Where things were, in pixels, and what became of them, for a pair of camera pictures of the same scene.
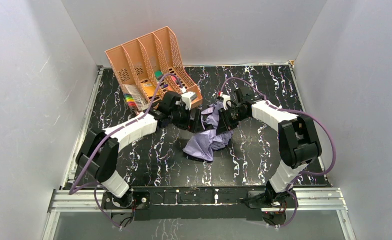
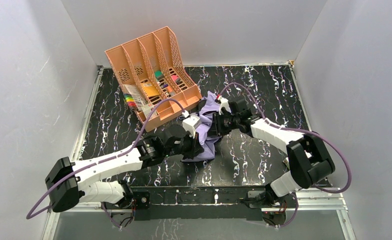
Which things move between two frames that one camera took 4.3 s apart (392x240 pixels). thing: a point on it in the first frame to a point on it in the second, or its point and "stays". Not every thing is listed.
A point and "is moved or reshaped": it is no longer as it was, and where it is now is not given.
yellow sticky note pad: x=149 y=89 stays
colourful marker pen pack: x=133 y=100 stays
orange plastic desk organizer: x=148 y=67 stays
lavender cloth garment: x=204 y=143 is moved or reshaped
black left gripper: x=193 y=120 to x=193 y=146
